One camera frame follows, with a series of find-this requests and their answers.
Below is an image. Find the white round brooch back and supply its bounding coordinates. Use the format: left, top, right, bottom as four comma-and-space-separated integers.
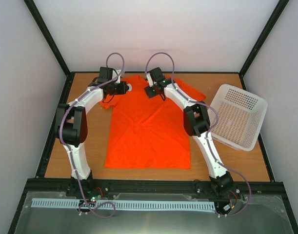
127, 84, 132, 92

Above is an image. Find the orange t-shirt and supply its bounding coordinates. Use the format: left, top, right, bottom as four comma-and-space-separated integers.
99, 75, 206, 169

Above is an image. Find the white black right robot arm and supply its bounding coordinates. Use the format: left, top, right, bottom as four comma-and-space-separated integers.
145, 67, 233, 197

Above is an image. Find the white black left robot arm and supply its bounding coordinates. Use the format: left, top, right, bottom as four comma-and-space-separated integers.
54, 67, 131, 196

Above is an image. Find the white perforated plastic basket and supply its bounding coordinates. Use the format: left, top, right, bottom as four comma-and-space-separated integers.
208, 84, 268, 151

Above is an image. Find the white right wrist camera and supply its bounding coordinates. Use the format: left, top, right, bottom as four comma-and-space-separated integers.
145, 73, 154, 87

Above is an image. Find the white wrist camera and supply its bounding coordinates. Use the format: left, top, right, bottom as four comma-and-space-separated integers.
145, 73, 154, 87
112, 69, 122, 84

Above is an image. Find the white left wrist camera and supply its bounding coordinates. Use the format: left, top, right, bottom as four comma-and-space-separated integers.
112, 69, 122, 84

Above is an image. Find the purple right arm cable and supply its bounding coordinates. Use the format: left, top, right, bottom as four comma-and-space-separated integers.
144, 51, 252, 217

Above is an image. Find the black enclosure frame post left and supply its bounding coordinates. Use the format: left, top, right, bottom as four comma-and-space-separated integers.
24, 0, 71, 77

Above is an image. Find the black enclosure frame post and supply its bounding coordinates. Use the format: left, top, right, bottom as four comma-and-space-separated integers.
24, 0, 71, 77
239, 0, 289, 78

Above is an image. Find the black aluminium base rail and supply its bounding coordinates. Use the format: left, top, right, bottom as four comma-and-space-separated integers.
24, 179, 286, 199

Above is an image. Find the light blue slotted cable duct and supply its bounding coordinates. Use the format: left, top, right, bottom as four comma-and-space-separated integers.
31, 198, 215, 213

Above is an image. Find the black enclosure frame post right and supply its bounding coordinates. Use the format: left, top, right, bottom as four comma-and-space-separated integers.
239, 0, 289, 78

